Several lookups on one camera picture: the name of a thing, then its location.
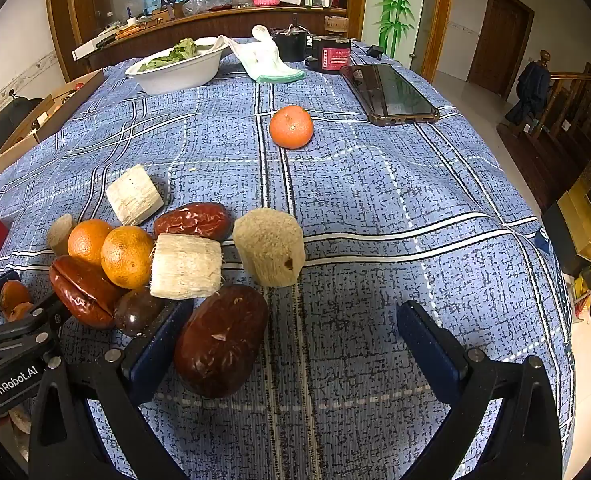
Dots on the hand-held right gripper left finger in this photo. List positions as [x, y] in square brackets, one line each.
[150, 360]

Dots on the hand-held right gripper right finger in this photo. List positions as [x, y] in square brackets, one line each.
[428, 347]

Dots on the small orange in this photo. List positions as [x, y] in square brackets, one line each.
[23, 311]
[11, 295]

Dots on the split red date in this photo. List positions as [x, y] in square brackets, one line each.
[80, 297]

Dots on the dark purple passion fruit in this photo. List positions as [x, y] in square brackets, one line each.
[135, 312]

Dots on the large dark red date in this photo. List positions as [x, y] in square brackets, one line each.
[220, 340]

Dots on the small sugarcane piece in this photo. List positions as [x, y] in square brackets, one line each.
[59, 234]

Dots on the blue checked tablecloth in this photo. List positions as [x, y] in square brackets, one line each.
[375, 240]

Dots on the wrinkled red date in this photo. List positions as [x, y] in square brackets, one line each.
[193, 220]

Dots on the black bag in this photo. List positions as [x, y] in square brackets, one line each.
[5, 120]

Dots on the cardboard box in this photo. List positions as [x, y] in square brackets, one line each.
[45, 115]

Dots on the golden box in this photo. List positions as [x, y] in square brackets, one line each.
[585, 210]

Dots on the smartphone in brown case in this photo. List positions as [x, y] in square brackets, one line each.
[388, 94]

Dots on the white board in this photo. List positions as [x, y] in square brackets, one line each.
[93, 47]

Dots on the orange mandarin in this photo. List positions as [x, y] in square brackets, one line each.
[290, 126]

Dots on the dark coat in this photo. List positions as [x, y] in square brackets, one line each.
[530, 92]

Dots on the white bowl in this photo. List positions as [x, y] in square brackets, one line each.
[175, 77]

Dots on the wooden stair railing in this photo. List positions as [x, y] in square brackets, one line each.
[578, 105]

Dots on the green leafy vegetables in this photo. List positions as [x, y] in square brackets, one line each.
[173, 57]

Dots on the small black object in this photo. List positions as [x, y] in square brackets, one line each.
[375, 51]

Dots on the black jar with red label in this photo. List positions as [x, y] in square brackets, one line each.
[333, 55]

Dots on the brown wooden door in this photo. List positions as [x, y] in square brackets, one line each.
[500, 42]

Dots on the white sock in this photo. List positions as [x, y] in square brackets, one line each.
[263, 57]

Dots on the black pot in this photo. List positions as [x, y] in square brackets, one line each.
[290, 44]

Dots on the wooden holder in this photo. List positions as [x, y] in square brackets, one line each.
[336, 24]

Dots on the clear plastic bag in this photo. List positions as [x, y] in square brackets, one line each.
[206, 2]

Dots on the green bamboo wall picture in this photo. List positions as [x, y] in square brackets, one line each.
[400, 5]

